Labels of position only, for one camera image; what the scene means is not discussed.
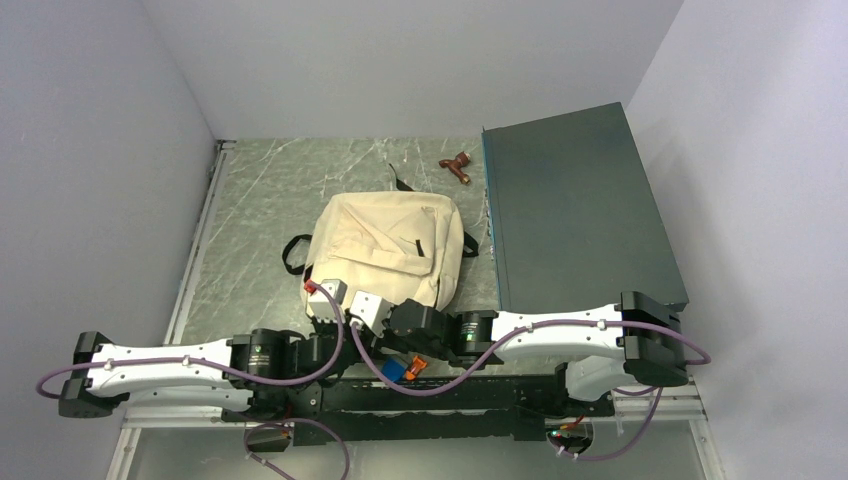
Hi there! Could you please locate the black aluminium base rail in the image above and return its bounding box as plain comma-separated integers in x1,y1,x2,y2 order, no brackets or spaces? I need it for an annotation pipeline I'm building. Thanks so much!
122,374,707,446

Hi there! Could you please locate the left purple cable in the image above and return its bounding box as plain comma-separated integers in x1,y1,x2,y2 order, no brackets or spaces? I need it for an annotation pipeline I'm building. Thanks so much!
34,283,351,480

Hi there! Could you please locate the dark network switch box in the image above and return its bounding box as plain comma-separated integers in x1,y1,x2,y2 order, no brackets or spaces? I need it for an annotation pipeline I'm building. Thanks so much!
482,103,689,313

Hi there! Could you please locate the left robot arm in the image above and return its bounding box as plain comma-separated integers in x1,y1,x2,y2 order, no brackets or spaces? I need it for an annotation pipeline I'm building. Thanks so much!
57,322,359,420

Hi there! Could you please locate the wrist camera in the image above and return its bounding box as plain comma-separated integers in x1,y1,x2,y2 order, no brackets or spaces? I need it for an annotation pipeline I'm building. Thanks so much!
304,279,347,322
348,290,395,337

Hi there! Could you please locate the brown T-shaped clip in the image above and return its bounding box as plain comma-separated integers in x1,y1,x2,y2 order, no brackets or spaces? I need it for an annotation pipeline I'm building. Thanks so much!
438,151,471,185

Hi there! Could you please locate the blue eraser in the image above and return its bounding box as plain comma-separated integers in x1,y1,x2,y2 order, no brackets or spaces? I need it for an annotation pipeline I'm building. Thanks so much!
381,358,407,383

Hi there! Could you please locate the orange pencil sharpener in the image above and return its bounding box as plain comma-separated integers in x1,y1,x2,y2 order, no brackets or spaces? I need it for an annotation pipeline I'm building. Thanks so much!
403,356,428,381

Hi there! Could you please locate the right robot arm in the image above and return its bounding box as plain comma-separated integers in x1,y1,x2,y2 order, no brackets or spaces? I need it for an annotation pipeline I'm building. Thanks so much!
366,291,688,415

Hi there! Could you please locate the beige canvas backpack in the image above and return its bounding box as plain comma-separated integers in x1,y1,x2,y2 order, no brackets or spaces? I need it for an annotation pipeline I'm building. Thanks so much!
281,181,480,309

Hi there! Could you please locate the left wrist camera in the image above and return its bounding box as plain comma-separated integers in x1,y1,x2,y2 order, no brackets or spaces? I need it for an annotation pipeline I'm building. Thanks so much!
304,279,347,322

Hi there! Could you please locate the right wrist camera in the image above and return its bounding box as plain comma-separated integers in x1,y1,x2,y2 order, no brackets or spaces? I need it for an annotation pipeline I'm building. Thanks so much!
348,290,395,337

